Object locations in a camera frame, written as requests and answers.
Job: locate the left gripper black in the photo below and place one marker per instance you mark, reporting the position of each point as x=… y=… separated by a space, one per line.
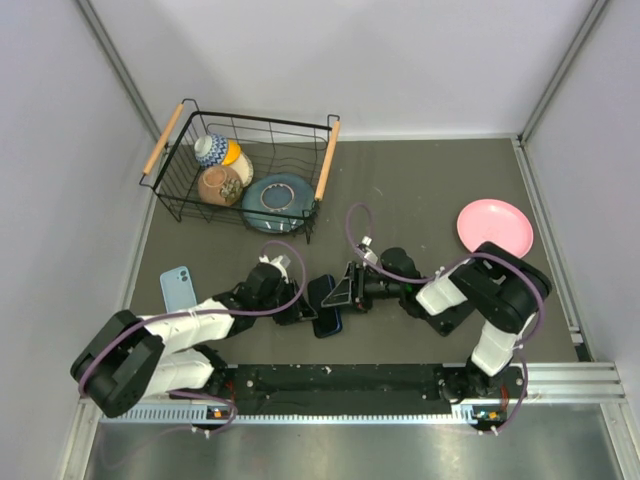
x=301 y=311

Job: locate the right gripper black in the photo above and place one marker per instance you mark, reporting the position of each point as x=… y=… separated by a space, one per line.
x=342 y=294

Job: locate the blue smartphone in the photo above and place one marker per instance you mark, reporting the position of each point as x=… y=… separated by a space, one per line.
x=328 y=321

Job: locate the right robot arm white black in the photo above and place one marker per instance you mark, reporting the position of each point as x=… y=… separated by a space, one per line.
x=506 y=291

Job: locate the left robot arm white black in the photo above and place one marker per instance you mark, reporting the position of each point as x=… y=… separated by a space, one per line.
x=134 y=357

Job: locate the dark teal plate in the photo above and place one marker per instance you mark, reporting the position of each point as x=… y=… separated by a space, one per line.
x=278 y=204

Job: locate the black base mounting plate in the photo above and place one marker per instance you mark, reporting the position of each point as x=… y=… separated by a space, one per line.
x=360 y=389

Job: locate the black smartphone face down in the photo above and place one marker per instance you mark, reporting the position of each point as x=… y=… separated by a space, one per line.
x=450 y=319

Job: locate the brown ceramic bowl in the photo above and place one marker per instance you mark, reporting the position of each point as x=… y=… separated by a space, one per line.
x=220 y=185

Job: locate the beige bowl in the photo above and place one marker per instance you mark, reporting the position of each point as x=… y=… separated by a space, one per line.
x=244 y=169

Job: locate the yellow bowl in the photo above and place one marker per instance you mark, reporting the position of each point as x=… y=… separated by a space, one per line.
x=233 y=152

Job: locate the pink plate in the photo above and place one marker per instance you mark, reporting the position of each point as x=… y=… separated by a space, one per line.
x=495 y=221

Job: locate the blue white patterned bowl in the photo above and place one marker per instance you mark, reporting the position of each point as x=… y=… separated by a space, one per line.
x=211 y=149

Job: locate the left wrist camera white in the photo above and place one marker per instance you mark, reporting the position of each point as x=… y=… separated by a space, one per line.
x=280 y=262

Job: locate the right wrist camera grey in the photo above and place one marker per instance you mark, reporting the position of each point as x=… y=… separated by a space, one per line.
x=364 y=251

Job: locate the black wire dish basket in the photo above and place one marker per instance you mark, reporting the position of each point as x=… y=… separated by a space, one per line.
x=267 y=174

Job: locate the grey slotted cable duct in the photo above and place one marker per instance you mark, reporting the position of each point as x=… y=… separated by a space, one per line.
x=194 y=413

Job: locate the aluminium frame rail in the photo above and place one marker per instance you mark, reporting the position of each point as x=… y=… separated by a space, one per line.
x=571 y=383

